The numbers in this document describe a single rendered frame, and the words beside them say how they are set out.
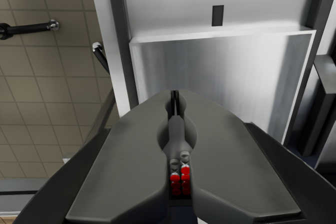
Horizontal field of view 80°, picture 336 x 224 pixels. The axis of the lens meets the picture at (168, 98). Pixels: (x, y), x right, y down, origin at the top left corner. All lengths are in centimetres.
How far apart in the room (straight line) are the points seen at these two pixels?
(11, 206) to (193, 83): 52
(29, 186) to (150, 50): 49
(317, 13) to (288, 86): 12
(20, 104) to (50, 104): 21
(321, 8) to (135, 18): 26
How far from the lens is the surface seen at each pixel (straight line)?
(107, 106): 96
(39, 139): 192
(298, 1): 37
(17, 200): 66
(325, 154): 57
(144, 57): 34
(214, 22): 33
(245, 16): 35
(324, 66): 41
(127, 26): 31
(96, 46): 129
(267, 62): 38
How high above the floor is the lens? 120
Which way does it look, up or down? 60 degrees down
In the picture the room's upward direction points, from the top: 179 degrees counter-clockwise
